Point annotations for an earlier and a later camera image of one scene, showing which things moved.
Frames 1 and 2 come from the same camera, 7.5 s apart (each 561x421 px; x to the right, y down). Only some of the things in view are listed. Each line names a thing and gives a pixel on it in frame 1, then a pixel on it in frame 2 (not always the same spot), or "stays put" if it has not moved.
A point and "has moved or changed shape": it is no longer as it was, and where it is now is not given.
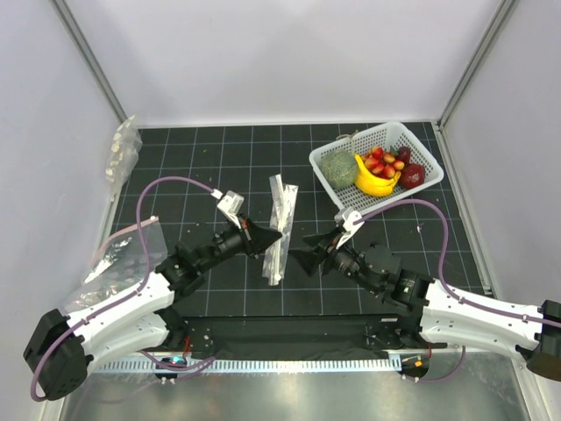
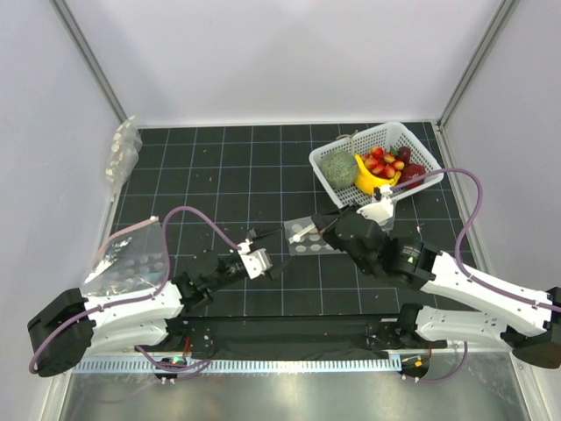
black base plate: (293, 338) stays put
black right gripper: (311, 257) → (324, 223)
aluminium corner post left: (72, 30) stays put
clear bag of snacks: (126, 144) stays put
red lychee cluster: (381, 163) stays put
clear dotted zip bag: (283, 206) has moved or changed shape
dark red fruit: (412, 175) stays put
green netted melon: (339, 168) stays put
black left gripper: (259, 239) → (274, 271)
